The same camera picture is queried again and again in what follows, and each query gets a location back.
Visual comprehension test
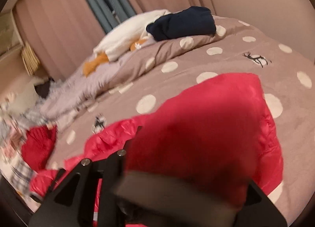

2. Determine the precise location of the red puffer down jacket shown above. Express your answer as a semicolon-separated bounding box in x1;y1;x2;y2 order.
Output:
29;72;285;227

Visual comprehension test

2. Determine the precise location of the plaid clothes pile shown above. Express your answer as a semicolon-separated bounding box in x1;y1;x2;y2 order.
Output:
1;86;49;197

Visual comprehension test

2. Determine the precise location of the dark red folded garment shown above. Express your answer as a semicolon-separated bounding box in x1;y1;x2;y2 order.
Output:
21;125;58;172

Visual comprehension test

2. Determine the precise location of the lilac grey crumpled blanket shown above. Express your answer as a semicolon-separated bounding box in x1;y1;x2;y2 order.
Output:
39;53;131;120

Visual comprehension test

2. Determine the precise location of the small black garment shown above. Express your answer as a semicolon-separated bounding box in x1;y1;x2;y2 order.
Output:
34;78;55;99

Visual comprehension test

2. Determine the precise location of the taupe polka dot duvet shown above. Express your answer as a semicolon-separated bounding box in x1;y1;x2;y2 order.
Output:
47;17;314;224

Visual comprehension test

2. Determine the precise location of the woven straw basket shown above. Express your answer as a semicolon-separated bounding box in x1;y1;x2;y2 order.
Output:
21;41;41;76

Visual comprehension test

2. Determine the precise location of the pink pleated curtain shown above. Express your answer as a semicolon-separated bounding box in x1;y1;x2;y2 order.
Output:
13;0;214;79

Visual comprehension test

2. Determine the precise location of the white plush goose toy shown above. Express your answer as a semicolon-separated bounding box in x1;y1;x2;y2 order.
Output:
82;9;171;77

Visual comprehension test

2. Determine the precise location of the folded navy blue garment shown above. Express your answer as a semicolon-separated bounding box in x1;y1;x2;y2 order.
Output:
146;6;216;41

